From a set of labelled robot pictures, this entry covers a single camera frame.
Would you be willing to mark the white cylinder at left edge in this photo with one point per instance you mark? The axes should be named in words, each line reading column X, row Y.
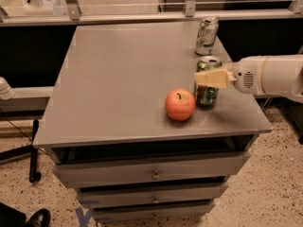
column 6, row 92

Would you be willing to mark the top grey drawer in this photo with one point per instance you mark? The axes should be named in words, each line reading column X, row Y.
column 151, row 170

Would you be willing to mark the middle grey drawer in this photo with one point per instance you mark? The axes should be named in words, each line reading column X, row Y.
column 152, row 195

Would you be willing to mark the black tripod stand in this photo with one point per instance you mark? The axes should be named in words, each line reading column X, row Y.
column 12, row 154

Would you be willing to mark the bottom grey drawer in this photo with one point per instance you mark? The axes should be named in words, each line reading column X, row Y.
column 159, row 210

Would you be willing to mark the white 7up soda can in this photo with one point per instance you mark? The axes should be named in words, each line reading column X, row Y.
column 206, row 35

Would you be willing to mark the green soda can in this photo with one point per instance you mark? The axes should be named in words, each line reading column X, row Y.
column 204, row 95

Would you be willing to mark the black shoe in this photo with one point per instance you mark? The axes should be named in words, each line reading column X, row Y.
column 40, row 219

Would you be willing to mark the grey drawer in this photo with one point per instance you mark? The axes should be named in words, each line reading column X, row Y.
column 152, row 195
column 159, row 210
column 151, row 170

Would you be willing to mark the metal railing frame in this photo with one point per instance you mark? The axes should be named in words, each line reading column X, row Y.
column 88, row 12

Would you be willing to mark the red apple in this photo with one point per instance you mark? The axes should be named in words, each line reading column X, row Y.
column 180, row 104

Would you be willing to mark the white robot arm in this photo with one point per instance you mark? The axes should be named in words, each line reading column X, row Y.
column 283, row 76

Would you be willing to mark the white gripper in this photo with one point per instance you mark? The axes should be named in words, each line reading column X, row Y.
column 249, row 75

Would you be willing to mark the grey drawer cabinet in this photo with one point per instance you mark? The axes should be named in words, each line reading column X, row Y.
column 108, row 103

